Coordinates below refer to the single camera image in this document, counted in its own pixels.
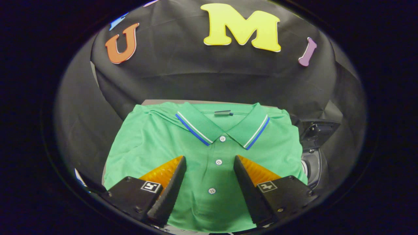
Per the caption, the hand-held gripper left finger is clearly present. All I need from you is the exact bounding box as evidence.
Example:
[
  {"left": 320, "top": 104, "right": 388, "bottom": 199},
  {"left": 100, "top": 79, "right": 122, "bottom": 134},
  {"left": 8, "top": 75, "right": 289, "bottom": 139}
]
[{"left": 104, "top": 156, "right": 187, "bottom": 228}]

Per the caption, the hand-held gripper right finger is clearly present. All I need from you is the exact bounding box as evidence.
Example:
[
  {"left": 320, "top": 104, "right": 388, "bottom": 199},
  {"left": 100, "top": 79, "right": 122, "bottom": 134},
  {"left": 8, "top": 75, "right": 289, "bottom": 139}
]
[{"left": 233, "top": 155, "right": 319, "bottom": 228}]

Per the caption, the green polo shirt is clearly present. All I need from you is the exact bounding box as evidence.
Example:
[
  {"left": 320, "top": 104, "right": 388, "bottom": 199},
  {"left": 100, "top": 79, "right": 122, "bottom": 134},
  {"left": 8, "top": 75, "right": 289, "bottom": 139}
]
[{"left": 104, "top": 102, "right": 308, "bottom": 233}]

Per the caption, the dark washing machine lid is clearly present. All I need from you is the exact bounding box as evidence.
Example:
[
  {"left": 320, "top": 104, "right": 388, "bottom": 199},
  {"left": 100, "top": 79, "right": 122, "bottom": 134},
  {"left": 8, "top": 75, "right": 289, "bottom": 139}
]
[{"left": 296, "top": 113, "right": 342, "bottom": 152}]

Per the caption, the blue white object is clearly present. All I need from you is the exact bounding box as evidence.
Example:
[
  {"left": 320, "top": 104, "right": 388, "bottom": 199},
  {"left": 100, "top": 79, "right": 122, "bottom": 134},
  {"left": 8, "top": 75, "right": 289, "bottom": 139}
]
[{"left": 74, "top": 168, "right": 88, "bottom": 188}]

